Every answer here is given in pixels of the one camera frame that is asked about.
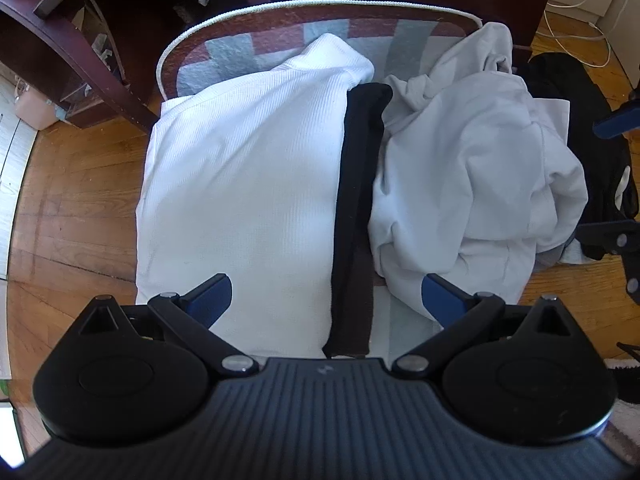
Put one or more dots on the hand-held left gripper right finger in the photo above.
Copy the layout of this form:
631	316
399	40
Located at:
442	300

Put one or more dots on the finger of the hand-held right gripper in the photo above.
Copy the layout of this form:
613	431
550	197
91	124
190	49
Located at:
617	125
600	232

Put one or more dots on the checkered rug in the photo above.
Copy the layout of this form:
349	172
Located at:
240	55

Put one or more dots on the small teal container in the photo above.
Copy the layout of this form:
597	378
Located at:
57	110

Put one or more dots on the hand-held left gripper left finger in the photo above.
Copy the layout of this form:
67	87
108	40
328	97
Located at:
212	297

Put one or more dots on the light grey sweatshirt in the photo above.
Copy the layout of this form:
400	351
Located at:
465	170

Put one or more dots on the black clothes pile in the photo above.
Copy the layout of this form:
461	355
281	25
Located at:
575	95

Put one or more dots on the pink container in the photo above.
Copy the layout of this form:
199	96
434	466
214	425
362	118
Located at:
35	110

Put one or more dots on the white waffle knit shirt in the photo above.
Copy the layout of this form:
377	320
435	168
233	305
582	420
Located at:
240	185

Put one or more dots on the grey cloth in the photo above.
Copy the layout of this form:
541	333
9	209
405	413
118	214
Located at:
565	255

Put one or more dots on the white drawer cabinet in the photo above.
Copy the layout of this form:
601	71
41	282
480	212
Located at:
12	170

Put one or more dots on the black folded garment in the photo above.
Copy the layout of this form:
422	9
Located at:
355	200

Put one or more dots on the person's fluffy clothing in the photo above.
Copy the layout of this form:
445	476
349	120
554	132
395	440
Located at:
625	420

